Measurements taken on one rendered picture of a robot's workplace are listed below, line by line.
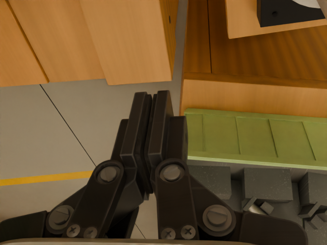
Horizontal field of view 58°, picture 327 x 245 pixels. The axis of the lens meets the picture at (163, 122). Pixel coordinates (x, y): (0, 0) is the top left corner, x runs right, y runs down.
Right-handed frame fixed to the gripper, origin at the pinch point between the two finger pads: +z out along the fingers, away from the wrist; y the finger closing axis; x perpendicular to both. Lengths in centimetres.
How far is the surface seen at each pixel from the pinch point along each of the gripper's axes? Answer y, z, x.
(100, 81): -62, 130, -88
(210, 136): 2, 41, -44
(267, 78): 17, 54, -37
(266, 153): 15, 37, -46
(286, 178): 23, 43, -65
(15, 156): -155, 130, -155
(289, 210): 23, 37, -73
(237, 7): 8.1, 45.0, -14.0
